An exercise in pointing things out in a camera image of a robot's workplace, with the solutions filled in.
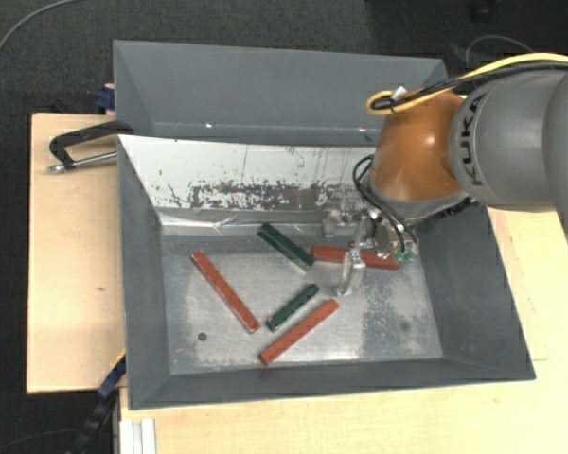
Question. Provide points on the red-brown flat block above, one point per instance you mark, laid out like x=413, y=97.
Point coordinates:
x=326, y=253
x=225, y=291
x=298, y=332

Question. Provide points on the pale wood flat board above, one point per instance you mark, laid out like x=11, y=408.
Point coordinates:
x=76, y=253

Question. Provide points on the grey metal bin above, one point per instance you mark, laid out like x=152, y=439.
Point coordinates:
x=194, y=88

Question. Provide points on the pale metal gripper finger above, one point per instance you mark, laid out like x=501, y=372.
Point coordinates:
x=355, y=259
x=332, y=222

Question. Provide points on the dark green flat block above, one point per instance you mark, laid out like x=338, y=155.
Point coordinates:
x=292, y=306
x=284, y=245

